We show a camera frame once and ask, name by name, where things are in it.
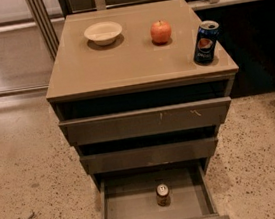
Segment grey drawer cabinet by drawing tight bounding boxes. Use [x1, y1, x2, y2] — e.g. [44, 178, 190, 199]
[46, 0, 238, 183]

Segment grey top drawer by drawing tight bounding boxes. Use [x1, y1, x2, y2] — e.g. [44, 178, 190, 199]
[59, 97, 231, 146]

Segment grey middle drawer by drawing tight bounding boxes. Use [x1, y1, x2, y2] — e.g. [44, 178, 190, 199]
[81, 137, 218, 174]

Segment orange soda can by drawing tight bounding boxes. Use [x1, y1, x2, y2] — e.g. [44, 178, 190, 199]
[155, 184, 171, 207]

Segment blue pepsi can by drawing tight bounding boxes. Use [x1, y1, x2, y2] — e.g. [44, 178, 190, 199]
[193, 20, 220, 65]

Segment grey open bottom drawer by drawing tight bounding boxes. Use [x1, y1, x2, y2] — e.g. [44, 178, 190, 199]
[100, 165, 230, 219]

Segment red apple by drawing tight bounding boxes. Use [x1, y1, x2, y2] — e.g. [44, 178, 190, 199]
[150, 20, 172, 44]

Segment white bowl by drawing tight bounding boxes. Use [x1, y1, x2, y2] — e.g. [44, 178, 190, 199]
[84, 21, 122, 46]

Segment metal window frame post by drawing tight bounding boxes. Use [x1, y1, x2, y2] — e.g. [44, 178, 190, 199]
[25, 0, 59, 59]

